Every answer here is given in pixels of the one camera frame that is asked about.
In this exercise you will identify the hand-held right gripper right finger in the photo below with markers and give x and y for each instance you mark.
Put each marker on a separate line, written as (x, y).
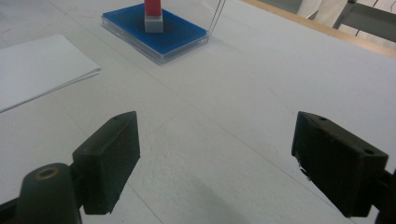
(339, 161)

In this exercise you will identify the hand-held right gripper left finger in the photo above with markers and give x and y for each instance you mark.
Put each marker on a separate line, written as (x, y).
(106, 161)

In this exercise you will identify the clear ink pad lid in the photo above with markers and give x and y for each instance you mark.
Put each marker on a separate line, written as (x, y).
(217, 15)

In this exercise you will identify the wooden table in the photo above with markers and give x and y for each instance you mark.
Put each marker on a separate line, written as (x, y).
(311, 26)

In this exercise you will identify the blue ink pad case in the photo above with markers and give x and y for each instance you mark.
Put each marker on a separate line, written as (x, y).
(182, 35)

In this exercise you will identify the white paper sheet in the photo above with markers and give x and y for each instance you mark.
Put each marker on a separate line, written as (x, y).
(40, 68)

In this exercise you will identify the red stamp with grey base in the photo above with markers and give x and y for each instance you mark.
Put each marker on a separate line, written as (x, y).
(153, 11)

